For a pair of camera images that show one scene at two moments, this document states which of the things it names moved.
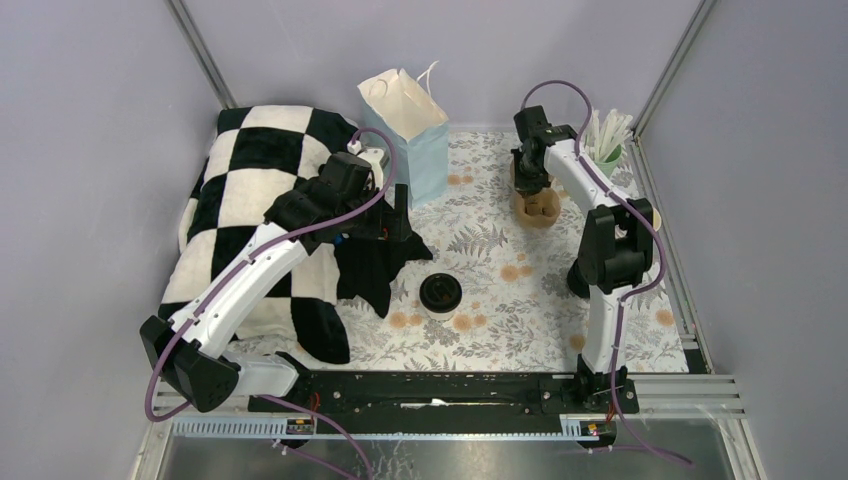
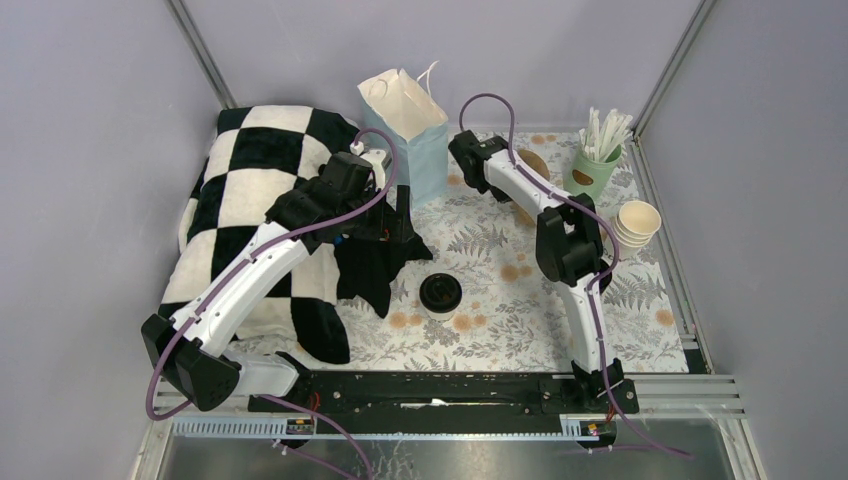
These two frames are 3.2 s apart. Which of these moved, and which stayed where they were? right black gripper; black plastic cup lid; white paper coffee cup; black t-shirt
Moved: right black gripper
Stayed: black t-shirt; black plastic cup lid; white paper coffee cup
